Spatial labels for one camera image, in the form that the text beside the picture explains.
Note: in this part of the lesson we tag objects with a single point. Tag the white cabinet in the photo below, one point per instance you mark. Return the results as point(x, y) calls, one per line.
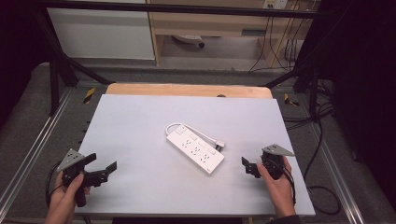
point(99, 34)

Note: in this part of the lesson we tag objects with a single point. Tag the white power plug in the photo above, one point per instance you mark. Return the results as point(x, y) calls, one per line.
point(219, 145)

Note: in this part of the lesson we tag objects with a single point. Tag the office chair base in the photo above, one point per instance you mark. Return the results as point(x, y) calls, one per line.
point(190, 39)

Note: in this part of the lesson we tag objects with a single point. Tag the aluminium rail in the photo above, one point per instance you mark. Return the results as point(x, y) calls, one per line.
point(37, 146)
point(337, 174)

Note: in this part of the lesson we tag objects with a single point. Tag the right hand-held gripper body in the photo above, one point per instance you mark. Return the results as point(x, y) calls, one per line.
point(274, 161)

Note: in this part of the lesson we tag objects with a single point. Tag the yellow black tape marker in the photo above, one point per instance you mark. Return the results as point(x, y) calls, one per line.
point(89, 95)
point(290, 100)

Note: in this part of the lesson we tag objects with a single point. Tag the black metal frame stand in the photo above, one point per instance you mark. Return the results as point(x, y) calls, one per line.
point(62, 65)
point(306, 77)

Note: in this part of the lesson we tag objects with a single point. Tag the person's left hand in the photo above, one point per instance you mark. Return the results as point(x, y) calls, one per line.
point(62, 202)

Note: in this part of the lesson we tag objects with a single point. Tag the black metal frame bar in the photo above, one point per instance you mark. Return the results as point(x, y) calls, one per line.
point(174, 8)

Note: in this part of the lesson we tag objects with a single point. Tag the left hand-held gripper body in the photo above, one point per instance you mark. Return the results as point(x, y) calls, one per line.
point(71, 159)

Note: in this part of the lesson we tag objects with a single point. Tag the light wooden desk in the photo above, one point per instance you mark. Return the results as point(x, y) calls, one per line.
point(211, 26)

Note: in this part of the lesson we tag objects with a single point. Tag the person's right hand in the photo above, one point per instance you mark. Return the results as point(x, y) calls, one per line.
point(281, 193)

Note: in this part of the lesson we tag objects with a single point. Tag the dark curtain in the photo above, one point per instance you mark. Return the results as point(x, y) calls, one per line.
point(364, 77)
point(18, 46)

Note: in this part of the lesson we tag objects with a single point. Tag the white power strip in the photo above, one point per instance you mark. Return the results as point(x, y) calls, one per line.
point(195, 149)

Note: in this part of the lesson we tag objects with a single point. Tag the wooden table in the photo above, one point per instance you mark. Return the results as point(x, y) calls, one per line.
point(186, 90)

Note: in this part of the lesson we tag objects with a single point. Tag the white wall socket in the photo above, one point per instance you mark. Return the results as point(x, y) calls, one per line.
point(275, 3)

